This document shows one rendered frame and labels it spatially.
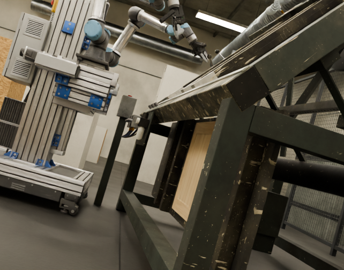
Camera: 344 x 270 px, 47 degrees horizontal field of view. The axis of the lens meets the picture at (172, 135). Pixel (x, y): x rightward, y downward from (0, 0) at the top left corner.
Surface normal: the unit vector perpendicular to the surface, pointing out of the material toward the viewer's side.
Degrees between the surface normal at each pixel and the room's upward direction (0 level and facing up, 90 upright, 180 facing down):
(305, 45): 90
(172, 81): 90
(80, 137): 90
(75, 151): 90
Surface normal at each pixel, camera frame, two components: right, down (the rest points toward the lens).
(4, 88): 0.07, -0.04
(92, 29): -0.12, 0.05
